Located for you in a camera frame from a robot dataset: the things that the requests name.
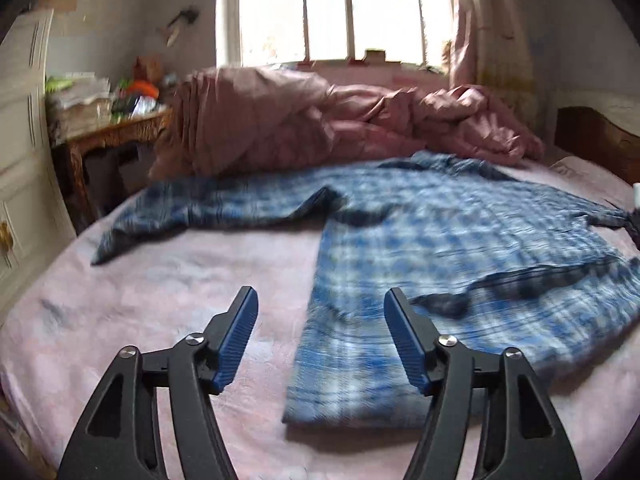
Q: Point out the pink quilt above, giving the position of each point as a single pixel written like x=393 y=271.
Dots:
x=260 y=120

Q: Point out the bed with pink sheet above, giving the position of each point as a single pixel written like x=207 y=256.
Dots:
x=150 y=285

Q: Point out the wooden headboard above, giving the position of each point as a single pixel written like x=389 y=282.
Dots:
x=595 y=140

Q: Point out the white wardrobe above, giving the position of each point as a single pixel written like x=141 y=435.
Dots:
x=22 y=160

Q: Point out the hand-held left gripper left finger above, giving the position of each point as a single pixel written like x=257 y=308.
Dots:
x=235 y=345

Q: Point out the pale patterned curtain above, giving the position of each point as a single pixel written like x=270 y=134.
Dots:
x=495 y=35

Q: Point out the orange plush toy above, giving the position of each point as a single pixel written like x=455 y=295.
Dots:
x=144 y=89

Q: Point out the stack of folded linens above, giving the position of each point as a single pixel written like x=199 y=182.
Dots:
x=75 y=102

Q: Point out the carved wooden desk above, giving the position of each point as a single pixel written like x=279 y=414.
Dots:
x=115 y=130

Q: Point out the small cardboard box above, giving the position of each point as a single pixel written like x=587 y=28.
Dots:
x=375 y=54

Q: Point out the brown plush toy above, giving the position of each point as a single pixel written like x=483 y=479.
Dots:
x=147 y=67

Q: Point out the blue plaid shirt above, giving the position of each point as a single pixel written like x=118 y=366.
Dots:
x=425 y=240

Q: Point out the wall lamp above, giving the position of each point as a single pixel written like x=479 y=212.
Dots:
x=182 y=17

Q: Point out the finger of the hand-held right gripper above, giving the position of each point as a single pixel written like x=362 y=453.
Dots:
x=635 y=227

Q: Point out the window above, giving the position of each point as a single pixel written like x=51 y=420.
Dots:
x=330 y=10

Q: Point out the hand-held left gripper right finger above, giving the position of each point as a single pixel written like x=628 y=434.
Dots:
x=405 y=345

